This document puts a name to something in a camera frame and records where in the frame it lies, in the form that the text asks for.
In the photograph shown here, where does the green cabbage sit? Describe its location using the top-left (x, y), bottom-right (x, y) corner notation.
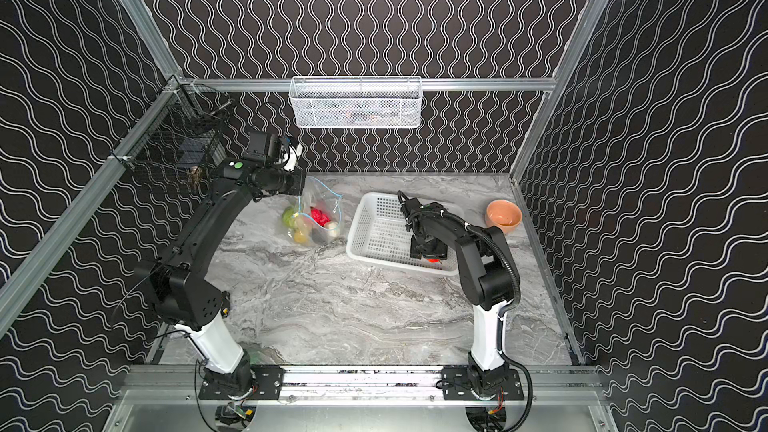
top-left (281, 206), bottom-right (299, 229)

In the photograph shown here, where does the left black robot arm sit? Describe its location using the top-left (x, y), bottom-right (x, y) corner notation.
top-left (135, 131), bottom-right (306, 399)

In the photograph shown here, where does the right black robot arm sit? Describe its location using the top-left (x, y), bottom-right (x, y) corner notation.
top-left (397, 191), bottom-right (521, 398)

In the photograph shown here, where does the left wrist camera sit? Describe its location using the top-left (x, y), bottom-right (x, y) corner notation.
top-left (283, 137), bottom-right (304, 172)

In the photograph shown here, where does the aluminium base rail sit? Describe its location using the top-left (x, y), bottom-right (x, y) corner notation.
top-left (120, 365), bottom-right (602, 407)

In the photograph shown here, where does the black wire wall basket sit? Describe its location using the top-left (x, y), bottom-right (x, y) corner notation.
top-left (122, 84), bottom-right (233, 195)

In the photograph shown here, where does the yellow potato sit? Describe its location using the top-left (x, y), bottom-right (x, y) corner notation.
top-left (292, 229), bottom-right (309, 244)

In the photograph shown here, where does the white wire wall basket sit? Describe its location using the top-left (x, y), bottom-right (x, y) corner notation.
top-left (289, 76), bottom-right (424, 129)

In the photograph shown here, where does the red strawberry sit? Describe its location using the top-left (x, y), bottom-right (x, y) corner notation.
top-left (310, 207), bottom-right (332, 227)

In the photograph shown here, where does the white plastic perforated basket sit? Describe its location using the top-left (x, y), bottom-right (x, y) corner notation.
top-left (346, 192), bottom-right (458, 277)

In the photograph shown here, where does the orange ceramic cup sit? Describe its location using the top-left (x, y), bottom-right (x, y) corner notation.
top-left (485, 199), bottom-right (523, 234)

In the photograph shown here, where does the clear zip top bag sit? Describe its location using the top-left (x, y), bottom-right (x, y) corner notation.
top-left (281, 176), bottom-right (344, 247)

